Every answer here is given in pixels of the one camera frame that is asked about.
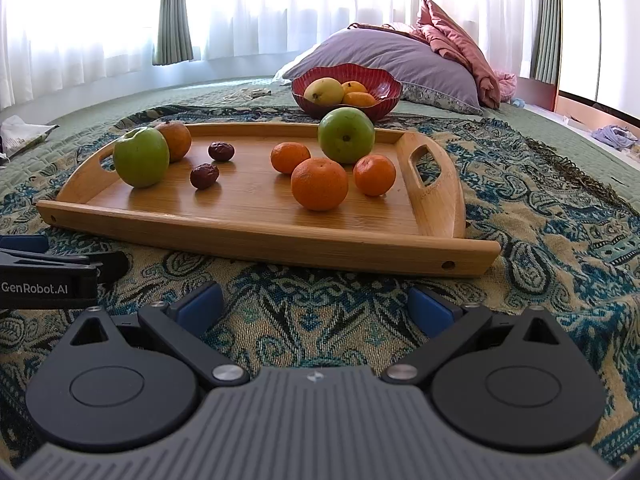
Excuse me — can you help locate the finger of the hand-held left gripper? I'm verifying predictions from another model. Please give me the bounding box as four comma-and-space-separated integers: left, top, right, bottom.
89, 251, 129, 283
0, 235, 92, 267

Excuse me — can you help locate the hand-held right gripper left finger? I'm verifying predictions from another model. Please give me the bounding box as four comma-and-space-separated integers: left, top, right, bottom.
70, 282, 251, 388

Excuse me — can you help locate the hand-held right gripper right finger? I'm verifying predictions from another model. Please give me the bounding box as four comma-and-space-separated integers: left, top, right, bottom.
380, 286, 562, 388

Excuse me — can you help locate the wooden tray with handles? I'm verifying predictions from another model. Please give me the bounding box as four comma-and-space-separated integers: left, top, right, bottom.
36, 121, 502, 279

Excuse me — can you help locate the dull brownish orange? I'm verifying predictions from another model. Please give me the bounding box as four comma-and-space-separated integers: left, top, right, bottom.
156, 120, 193, 163

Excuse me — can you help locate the bright round orange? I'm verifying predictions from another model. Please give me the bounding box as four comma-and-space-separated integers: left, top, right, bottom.
290, 157, 349, 212

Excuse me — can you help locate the small mandarin orange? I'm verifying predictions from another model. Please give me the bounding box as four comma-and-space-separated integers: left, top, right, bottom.
270, 142, 311, 175
353, 153, 397, 197

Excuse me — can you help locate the green apple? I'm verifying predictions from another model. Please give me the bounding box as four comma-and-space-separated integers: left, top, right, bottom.
317, 106, 376, 165
112, 126, 171, 189

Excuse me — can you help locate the crumpled white plastic bag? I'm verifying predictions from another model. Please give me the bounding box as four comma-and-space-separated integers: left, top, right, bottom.
0, 115, 60, 159

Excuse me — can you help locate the paisley woven blanket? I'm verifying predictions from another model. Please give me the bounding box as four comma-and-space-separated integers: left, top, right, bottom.
0, 105, 640, 468

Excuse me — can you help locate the green quilted bedspread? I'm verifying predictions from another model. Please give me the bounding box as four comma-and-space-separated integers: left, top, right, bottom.
0, 75, 640, 201

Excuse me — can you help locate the patterned pillow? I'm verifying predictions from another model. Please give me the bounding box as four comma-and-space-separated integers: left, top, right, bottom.
400, 82, 484, 116

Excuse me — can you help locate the red scalloped bowl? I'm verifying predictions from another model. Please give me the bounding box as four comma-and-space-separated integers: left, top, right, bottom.
291, 63, 403, 122

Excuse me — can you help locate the pink cloth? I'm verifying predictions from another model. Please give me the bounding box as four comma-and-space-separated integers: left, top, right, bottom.
495, 70, 517, 102

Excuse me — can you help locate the yellow mango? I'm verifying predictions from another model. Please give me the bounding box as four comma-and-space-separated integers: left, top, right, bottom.
304, 77, 345, 106

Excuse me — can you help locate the light blue cloth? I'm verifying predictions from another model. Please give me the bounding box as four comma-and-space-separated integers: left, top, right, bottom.
592, 125, 639, 152

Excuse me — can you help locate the purple pillow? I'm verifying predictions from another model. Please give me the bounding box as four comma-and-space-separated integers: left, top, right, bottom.
272, 27, 485, 116

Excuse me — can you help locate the green curtain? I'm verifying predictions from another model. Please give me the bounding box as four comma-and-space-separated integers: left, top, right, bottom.
529, 0, 564, 84
152, 0, 194, 66

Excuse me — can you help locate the pink quilt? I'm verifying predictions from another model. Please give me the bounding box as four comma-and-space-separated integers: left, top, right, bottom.
407, 0, 501, 110

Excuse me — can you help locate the white sheer curtain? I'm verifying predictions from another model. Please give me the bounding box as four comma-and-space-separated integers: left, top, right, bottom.
0, 0, 538, 111

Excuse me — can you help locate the brown wooden bed frame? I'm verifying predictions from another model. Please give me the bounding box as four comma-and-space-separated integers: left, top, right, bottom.
517, 77, 640, 137

